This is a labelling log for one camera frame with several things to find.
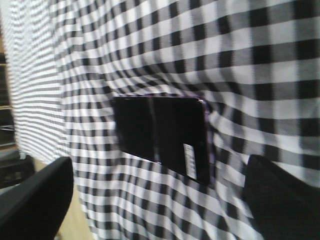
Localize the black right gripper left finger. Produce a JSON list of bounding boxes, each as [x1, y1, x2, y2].
[[0, 157, 74, 240]]

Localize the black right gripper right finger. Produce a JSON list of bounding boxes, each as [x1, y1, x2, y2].
[[243, 155, 320, 240]]

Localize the black smartphone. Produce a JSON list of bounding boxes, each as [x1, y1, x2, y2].
[[111, 95, 215, 186]]

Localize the black white checkered bedsheet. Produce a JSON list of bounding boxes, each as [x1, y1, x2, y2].
[[0, 0, 320, 240]]

